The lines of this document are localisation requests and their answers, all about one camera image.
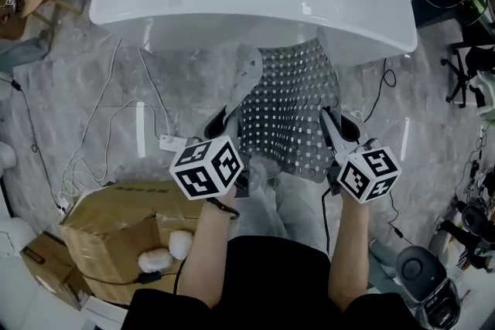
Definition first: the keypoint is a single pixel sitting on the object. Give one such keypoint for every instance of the black power adapter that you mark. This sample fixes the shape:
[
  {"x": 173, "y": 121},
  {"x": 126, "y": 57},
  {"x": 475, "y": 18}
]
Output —
[{"x": 150, "y": 277}]

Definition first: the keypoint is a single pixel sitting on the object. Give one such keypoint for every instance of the grey round device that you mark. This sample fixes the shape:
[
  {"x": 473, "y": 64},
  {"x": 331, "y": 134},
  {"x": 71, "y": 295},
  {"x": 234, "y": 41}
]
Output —
[{"x": 421, "y": 274}]

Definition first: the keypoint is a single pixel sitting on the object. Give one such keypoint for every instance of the large cardboard box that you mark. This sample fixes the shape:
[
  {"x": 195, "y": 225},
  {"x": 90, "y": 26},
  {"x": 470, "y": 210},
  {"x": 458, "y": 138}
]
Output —
[{"x": 116, "y": 228}]

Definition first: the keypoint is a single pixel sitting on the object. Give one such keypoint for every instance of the person's left forearm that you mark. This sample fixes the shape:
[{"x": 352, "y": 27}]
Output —
[{"x": 207, "y": 255}]

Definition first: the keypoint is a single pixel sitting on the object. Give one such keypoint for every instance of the grey perforated bath mat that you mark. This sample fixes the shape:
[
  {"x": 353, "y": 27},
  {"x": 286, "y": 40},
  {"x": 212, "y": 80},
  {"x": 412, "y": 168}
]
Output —
[{"x": 294, "y": 104}]

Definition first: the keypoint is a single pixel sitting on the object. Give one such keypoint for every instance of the person's right forearm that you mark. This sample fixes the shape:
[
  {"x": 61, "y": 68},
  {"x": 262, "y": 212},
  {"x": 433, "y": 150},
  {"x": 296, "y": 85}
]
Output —
[{"x": 350, "y": 251}]

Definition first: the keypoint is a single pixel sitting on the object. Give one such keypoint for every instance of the white power strip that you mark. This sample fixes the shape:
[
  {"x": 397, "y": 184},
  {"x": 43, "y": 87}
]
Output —
[{"x": 172, "y": 143}]

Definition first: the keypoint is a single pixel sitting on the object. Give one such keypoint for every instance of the white fluffy ball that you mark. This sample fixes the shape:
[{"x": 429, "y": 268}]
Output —
[
  {"x": 154, "y": 259},
  {"x": 180, "y": 243}
]

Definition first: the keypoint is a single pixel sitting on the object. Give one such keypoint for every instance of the black office chair base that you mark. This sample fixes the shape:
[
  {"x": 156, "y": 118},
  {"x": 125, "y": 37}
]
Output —
[{"x": 460, "y": 73}]

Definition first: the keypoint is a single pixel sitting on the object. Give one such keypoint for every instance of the person's grey trousers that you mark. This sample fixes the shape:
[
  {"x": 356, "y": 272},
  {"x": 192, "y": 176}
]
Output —
[{"x": 294, "y": 205}]

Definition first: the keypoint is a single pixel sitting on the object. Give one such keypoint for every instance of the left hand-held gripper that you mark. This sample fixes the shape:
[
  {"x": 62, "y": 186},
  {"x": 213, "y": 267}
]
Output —
[{"x": 205, "y": 170}]

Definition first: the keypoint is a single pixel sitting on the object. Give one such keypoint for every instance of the person's black shirt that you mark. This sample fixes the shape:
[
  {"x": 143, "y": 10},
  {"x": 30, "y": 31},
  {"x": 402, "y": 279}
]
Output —
[{"x": 270, "y": 290}]

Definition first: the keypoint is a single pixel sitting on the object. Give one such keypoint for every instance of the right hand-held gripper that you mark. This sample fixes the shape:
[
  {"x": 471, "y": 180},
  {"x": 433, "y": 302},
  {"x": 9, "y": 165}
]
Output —
[{"x": 367, "y": 174}]

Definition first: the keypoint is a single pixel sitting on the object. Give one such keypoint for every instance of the black equipment pile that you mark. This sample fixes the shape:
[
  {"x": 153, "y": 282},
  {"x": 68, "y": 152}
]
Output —
[{"x": 472, "y": 232}]

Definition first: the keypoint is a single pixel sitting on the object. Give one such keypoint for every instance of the white rounded object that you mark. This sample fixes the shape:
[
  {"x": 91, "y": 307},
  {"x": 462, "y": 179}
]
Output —
[{"x": 7, "y": 154}]

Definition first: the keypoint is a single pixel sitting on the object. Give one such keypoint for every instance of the small cardboard box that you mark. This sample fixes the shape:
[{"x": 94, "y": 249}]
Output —
[{"x": 50, "y": 266}]

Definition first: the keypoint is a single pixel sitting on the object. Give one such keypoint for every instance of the green object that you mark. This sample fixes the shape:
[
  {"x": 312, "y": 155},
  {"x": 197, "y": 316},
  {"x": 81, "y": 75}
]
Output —
[{"x": 479, "y": 7}]

